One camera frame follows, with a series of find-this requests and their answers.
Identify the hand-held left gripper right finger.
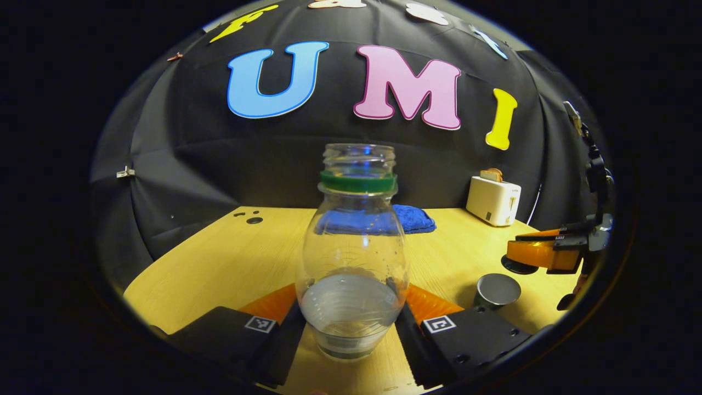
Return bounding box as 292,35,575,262
395,283,535,390

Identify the white toaster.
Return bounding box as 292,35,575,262
466,176,522,227

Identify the blue folded towel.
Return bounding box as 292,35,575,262
392,205,437,234

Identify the clear plastic water bottle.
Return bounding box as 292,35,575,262
295,143,411,361

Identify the black backdrop cloth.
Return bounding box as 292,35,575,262
90,0,609,286

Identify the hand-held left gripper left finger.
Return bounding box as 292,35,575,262
151,283,308,390

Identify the grey teacup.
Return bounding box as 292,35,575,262
474,273,522,311

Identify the black teacup lid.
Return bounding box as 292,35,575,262
501,256,539,275

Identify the white power cable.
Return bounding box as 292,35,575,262
525,184,545,224

